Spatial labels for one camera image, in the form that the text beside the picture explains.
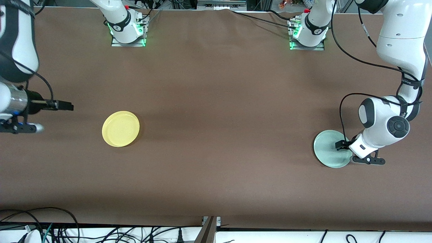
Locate pale green round plate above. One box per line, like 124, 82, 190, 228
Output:
314, 130, 354, 168

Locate yellow round plate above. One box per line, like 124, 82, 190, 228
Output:
102, 111, 140, 147

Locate brown table cloth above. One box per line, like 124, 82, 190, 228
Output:
0, 7, 432, 226

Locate colourful background toys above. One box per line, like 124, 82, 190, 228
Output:
278, 0, 313, 9

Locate aluminium profile beam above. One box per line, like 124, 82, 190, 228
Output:
194, 216, 219, 243

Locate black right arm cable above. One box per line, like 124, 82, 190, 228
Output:
0, 0, 55, 102

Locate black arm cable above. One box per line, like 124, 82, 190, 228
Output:
0, 0, 55, 102
331, 0, 423, 142

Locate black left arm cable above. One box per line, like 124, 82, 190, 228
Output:
331, 0, 423, 142

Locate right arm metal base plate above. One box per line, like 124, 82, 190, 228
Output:
111, 15, 149, 47

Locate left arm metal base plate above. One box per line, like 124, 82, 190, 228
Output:
289, 19, 325, 51

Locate black looping floor cable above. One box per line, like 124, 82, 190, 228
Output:
0, 207, 80, 243

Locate green cable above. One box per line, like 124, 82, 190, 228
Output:
43, 223, 54, 243

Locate short black table cable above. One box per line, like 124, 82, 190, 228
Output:
268, 9, 293, 20

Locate long black table cable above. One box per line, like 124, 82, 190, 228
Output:
231, 9, 298, 30

